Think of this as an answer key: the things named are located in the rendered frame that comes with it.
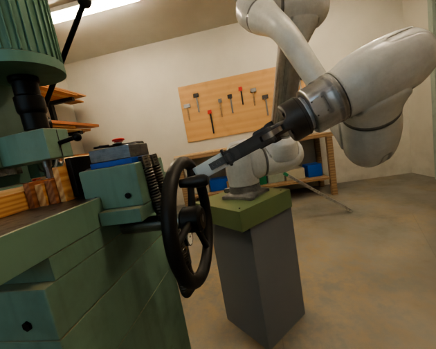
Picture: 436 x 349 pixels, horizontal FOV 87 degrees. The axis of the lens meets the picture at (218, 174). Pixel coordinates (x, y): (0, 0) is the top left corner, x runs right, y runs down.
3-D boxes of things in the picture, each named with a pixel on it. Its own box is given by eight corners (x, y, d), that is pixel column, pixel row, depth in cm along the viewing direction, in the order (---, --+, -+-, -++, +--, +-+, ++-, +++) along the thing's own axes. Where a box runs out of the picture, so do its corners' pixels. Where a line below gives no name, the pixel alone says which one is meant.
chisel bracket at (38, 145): (52, 165, 52) (42, 127, 51) (3, 174, 55) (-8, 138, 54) (77, 161, 60) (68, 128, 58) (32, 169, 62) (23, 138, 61)
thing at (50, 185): (57, 203, 51) (50, 179, 50) (50, 204, 51) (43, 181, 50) (110, 185, 69) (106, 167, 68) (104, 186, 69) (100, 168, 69)
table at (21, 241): (51, 291, 26) (36, 241, 25) (-136, 302, 32) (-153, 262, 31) (193, 183, 85) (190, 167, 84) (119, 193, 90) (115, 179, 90)
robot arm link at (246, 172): (225, 184, 122) (218, 142, 119) (257, 177, 125) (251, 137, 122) (233, 190, 106) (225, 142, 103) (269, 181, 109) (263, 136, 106)
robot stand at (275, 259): (262, 291, 147) (248, 200, 138) (305, 314, 123) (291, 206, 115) (227, 318, 129) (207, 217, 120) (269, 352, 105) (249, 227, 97)
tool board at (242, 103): (311, 120, 357) (304, 59, 345) (187, 142, 384) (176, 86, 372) (311, 120, 362) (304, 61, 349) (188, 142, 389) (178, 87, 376)
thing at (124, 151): (132, 163, 48) (126, 136, 47) (86, 170, 50) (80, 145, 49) (158, 157, 61) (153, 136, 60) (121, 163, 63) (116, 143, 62)
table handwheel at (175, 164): (219, 207, 72) (215, 309, 51) (160, 214, 76) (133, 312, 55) (191, 129, 53) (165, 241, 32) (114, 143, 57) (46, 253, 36)
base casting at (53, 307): (57, 343, 36) (41, 290, 34) (-185, 346, 46) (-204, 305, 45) (167, 229, 79) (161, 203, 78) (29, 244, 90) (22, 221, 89)
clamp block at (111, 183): (142, 206, 48) (133, 163, 47) (86, 212, 50) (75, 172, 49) (169, 189, 62) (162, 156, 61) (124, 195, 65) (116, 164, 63)
